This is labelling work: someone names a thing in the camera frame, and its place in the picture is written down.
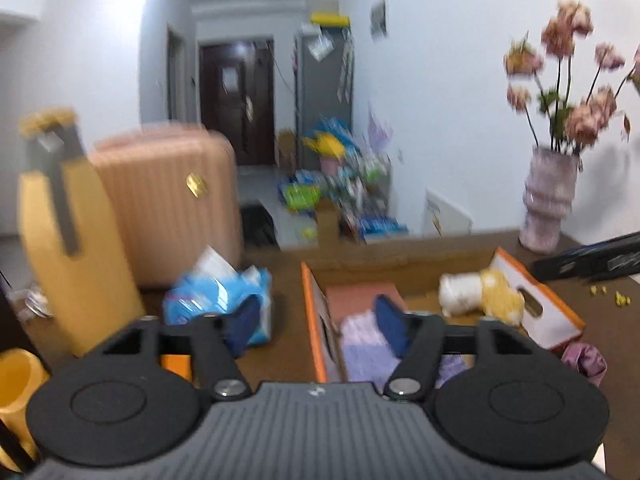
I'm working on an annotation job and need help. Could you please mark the pale purple wall decoration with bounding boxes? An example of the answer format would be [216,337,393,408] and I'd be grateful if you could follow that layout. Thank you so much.
[367,105,392,153]

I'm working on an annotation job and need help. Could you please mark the grey refrigerator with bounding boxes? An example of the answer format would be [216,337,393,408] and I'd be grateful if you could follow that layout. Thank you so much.
[295,27,353,141]

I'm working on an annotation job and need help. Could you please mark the interior side door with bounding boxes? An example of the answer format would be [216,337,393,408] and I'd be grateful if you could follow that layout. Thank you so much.
[166,25,188,123]

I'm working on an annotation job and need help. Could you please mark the white flat board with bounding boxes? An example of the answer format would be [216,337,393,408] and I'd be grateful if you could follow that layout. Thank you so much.
[425,188,473,237]

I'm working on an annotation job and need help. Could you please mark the purple fluffy scrunchie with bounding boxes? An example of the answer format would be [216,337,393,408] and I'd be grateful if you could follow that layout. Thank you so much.
[340,312,471,383]

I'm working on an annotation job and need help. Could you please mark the blue tissue pack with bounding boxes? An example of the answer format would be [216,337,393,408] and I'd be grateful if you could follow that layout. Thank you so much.
[162,246,275,348]

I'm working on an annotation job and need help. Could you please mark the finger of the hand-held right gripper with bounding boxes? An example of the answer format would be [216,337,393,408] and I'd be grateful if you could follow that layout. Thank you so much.
[530,245,607,284]

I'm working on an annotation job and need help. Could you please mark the brown floor carton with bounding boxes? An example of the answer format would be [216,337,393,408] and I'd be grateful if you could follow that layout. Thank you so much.
[277,130,297,167]

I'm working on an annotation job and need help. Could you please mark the yellow mug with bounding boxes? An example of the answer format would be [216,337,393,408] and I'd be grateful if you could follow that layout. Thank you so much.
[0,347,51,473]

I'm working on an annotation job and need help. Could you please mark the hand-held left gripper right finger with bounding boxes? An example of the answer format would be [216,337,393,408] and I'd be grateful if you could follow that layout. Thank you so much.
[375,294,549,404]

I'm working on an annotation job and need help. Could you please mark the scattered yellow crumbs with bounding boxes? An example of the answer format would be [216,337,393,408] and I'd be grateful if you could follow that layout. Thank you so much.
[590,285,633,307]

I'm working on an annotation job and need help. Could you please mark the purple satin scrunchie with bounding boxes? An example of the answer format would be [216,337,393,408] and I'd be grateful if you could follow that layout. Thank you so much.
[560,342,608,388]

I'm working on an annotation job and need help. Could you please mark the dark brown entrance door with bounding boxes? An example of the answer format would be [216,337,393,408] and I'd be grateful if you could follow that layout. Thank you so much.
[199,40,276,167]

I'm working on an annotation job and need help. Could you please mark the wall picture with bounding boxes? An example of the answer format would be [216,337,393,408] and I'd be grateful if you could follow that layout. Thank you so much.
[370,0,388,41]

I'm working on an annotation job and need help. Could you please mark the dried pink roses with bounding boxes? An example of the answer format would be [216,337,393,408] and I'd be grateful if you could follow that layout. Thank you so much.
[502,0,640,153]

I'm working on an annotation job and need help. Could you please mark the red cardboard box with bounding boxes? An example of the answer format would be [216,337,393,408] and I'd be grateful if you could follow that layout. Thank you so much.
[300,247,586,383]

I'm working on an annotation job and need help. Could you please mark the pile of colourful goods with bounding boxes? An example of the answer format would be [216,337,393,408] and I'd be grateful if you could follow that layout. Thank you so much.
[277,117,408,246]

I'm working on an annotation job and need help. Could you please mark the yellow thermos jug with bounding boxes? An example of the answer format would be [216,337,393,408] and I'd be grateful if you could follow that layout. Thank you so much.
[17,107,146,358]

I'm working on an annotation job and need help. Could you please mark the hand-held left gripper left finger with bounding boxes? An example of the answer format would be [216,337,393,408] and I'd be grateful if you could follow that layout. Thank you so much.
[97,299,263,402]

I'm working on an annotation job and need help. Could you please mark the yellow black box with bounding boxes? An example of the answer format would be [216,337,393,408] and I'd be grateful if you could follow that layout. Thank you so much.
[310,11,351,27]

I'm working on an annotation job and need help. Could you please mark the yellow white plush toy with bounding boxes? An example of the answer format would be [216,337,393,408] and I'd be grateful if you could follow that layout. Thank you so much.
[439,267,526,326]

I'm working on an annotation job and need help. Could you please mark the paper on refrigerator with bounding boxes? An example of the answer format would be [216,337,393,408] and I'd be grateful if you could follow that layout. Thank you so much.
[307,35,335,61]

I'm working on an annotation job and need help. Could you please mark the pink ribbed vase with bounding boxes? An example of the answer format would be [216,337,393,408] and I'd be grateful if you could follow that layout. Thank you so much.
[519,146,583,254]

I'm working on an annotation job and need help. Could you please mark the black stool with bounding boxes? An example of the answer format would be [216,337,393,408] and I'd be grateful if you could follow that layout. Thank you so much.
[240,200,277,248]

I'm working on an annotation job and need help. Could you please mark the pink suitcase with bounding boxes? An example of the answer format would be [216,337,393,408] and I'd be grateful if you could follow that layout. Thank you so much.
[90,127,246,288]

